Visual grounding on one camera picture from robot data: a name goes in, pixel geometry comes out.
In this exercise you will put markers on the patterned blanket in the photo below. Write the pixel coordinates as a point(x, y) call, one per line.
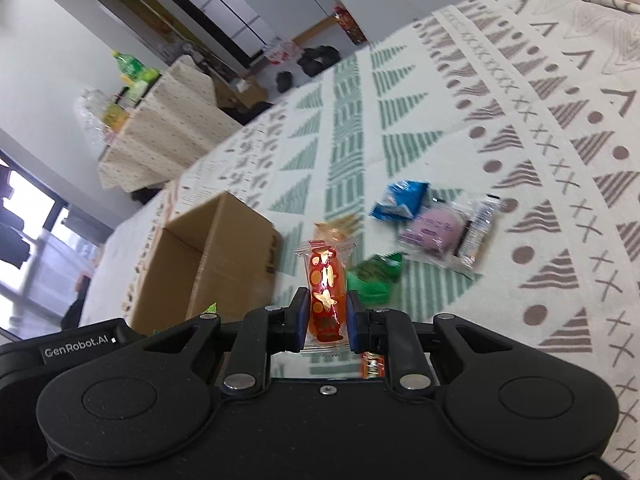
point(450, 125)

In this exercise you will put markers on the purple pastry packet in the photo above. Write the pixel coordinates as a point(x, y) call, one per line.
point(432, 230)

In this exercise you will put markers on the white bed sheet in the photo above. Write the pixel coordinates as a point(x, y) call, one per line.
point(130, 240)

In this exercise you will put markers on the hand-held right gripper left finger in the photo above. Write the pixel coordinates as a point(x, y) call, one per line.
point(301, 317)

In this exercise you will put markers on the red orange snack packet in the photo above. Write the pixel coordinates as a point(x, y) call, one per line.
point(326, 285)

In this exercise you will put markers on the clear bottle with yellow liquid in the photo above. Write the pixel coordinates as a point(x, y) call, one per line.
point(97, 110)

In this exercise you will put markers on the black grid sliding door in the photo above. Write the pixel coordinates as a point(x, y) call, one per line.
point(200, 0)

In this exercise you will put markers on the clear packet with dark bar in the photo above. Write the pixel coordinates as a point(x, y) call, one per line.
point(479, 227)

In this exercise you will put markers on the bright green snack packet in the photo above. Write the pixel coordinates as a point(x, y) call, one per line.
point(210, 309)

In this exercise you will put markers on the blue snack packet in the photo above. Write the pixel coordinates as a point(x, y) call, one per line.
point(400, 200)

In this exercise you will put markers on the red bottle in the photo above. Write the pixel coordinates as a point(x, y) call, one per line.
point(350, 25)

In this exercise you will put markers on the small cardboard box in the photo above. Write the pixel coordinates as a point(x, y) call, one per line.
point(247, 92)

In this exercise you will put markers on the black slipper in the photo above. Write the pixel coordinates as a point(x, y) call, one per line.
point(285, 81)
point(308, 62)
point(328, 55)

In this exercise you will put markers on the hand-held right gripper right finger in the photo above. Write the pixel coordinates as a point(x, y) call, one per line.
point(353, 320)

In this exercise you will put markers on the round table with dotted cloth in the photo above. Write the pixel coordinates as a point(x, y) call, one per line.
point(165, 130)

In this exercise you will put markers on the dark green snack packet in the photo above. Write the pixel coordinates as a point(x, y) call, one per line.
point(375, 277)

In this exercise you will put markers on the green plastic bottle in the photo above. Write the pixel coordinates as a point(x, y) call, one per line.
point(131, 64)

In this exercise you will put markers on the pink bottle pack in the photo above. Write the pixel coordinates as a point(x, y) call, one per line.
point(282, 50)

